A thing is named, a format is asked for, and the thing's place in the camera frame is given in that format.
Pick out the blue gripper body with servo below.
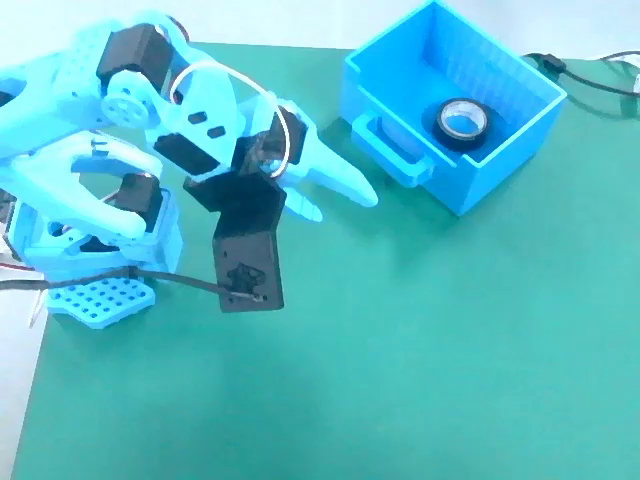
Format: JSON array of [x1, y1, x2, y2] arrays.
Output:
[[232, 97, 322, 190]]

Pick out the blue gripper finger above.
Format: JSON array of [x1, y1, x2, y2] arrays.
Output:
[[308, 138, 380, 208], [285, 184, 325, 223]]

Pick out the black electrical tape roll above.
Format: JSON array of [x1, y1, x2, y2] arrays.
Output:
[[421, 97, 494, 152]]

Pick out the blue plastic box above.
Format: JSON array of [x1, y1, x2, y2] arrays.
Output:
[[342, 0, 569, 218]]

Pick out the green table mat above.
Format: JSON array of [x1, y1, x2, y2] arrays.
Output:
[[9, 42, 640, 480]]

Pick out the white looped cable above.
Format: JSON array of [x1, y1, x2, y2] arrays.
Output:
[[168, 62, 292, 180]]

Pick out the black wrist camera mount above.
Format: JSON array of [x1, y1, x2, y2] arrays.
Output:
[[182, 134, 287, 315]]

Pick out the black camera cable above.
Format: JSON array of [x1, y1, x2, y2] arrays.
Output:
[[0, 267, 265, 304]]

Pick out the black cable with connector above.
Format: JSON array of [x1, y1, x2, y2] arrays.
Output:
[[522, 49, 640, 119]]

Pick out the thin white wires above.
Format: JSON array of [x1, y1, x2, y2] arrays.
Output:
[[0, 239, 47, 330]]

